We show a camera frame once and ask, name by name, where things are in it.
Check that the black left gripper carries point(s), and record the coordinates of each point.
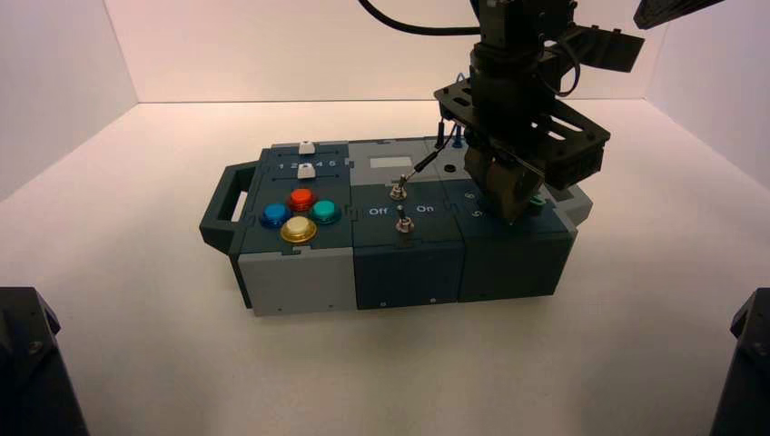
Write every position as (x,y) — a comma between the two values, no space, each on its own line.
(511,102)

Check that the green rotary knob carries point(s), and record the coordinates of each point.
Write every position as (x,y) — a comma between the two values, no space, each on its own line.
(537,202)

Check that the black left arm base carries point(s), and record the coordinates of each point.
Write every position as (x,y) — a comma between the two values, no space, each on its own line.
(30,373)

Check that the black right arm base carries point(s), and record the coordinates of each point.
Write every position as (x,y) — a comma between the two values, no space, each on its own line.
(746,373)

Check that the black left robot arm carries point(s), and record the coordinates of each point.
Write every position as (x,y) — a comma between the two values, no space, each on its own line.
(517,21)

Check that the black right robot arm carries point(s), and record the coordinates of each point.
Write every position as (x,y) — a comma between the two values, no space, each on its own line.
(668,12)

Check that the white slider knob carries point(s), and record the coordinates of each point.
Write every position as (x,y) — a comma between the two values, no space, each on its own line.
(307,148)
(307,172)

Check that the blue banana plug lead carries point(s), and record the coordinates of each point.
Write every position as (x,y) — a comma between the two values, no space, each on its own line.
(458,137)

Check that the black banana plug lead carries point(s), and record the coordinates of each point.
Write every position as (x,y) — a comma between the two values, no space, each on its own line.
(426,161)
(442,133)

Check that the blue grey task box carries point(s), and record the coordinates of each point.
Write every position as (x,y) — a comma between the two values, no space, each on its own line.
(409,271)

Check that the teal round push button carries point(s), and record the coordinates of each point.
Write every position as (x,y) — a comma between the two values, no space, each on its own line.
(325,210)

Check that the red round push button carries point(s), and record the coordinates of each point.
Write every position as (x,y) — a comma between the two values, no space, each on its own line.
(302,198)

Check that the yellow round push button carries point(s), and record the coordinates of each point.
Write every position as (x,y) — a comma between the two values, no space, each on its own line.
(299,229)

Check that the blue round push button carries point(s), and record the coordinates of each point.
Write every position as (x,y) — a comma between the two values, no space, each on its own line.
(275,215)

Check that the metal toggle switch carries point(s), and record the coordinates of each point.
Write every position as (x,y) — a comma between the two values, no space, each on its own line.
(403,224)
(397,191)

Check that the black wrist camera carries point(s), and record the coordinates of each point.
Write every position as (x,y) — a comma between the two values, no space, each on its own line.
(607,48)

